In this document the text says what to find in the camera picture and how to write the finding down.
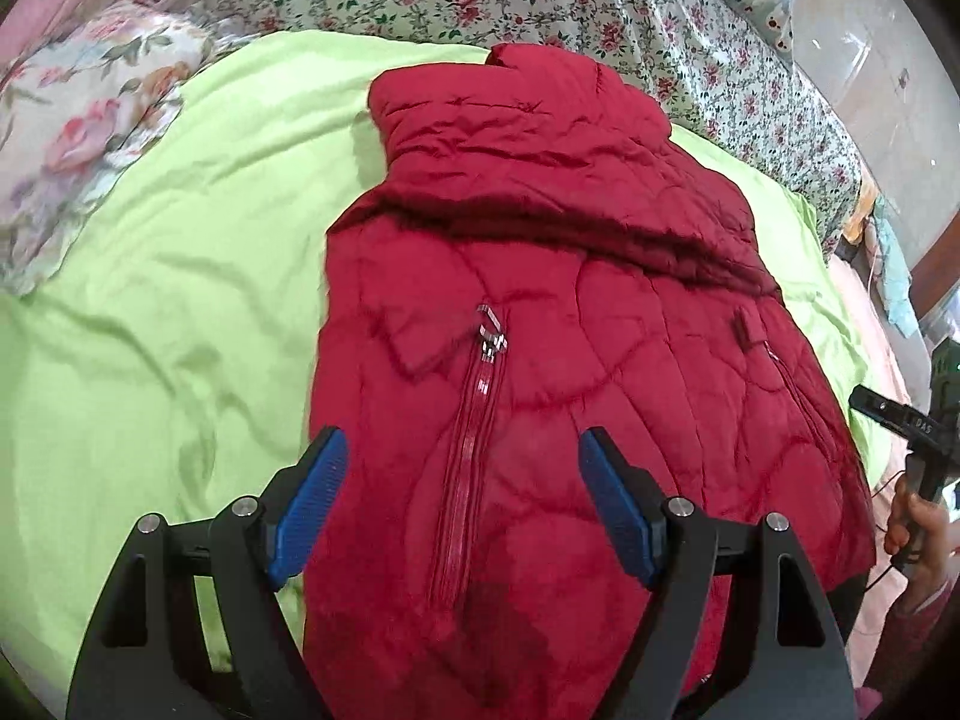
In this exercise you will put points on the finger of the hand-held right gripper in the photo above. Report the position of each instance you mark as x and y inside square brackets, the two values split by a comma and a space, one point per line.
[889, 411]

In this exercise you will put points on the large rose print pillow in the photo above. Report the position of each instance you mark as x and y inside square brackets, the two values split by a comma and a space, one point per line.
[82, 135]

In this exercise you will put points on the light green blanket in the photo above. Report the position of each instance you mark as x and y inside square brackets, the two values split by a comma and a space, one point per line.
[187, 277]

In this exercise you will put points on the person's right forearm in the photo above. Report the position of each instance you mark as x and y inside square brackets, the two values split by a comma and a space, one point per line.
[926, 615]

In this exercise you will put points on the pale pink bed sheet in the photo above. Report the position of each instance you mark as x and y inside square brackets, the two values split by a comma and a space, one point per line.
[874, 330]

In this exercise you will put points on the person's right hand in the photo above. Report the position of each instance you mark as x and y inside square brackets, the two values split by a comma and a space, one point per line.
[919, 540]

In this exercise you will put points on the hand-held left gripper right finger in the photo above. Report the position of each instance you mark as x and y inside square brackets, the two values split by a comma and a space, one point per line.
[611, 502]

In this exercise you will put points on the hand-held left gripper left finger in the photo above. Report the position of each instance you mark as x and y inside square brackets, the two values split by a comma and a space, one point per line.
[307, 510]

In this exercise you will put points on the brown wooden furniture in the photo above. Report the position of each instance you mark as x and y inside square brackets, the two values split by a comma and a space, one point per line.
[937, 277]

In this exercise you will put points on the pink pillow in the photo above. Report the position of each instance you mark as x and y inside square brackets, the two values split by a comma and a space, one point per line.
[52, 0]

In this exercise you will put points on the red quilted jacket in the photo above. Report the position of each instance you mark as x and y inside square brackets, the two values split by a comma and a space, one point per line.
[570, 255]

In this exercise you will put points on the light blue cloth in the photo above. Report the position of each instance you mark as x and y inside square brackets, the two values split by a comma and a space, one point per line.
[892, 262]

